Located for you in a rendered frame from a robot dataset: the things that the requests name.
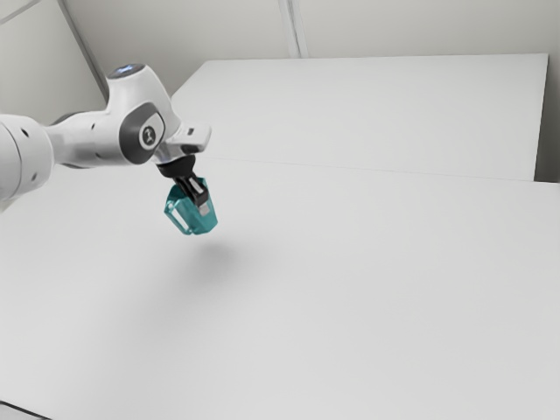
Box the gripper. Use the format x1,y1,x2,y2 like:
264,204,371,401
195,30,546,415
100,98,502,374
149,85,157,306
156,154,211,217

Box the teal faceted mug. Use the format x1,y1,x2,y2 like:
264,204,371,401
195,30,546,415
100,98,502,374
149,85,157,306
163,176,220,237

